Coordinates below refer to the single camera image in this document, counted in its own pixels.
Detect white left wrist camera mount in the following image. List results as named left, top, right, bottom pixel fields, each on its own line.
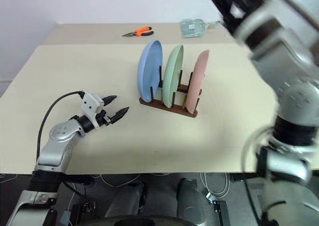
left=81, top=92, right=104, bottom=130

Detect translucent green plastic pouch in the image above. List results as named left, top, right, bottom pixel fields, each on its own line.
left=180, top=18, right=223, bottom=39

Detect wooden dish rack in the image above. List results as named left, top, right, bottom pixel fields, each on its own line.
left=138, top=66, right=200, bottom=118

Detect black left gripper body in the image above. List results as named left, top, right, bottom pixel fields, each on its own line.
left=95, top=109, right=116, bottom=127

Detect metal bracket black bar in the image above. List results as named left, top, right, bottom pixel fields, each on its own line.
left=205, top=192, right=231, bottom=226

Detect green plate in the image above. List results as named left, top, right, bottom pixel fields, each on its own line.
left=161, top=44, right=185, bottom=110

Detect orange black pliers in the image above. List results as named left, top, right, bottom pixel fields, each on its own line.
left=122, top=26, right=155, bottom=38

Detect black electronics box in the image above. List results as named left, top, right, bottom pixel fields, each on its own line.
left=71, top=201, right=97, bottom=226

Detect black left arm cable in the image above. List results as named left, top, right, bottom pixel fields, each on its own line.
left=36, top=91, right=85, bottom=162

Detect pink plate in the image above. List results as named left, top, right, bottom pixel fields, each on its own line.
left=186, top=49, right=210, bottom=114

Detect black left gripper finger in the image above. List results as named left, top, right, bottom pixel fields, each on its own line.
left=101, top=95, right=118, bottom=108
left=111, top=106, right=131, bottom=123

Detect blue plate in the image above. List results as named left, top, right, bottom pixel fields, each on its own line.
left=137, top=39, right=164, bottom=104

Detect white floor cable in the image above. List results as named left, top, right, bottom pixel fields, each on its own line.
left=99, top=173, right=141, bottom=189
left=199, top=172, right=230, bottom=196

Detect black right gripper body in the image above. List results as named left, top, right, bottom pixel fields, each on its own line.
left=209, top=0, right=246, bottom=35

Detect dark rounded shape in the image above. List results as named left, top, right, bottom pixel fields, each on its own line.
left=104, top=182, right=148, bottom=220
left=175, top=177, right=207, bottom=223

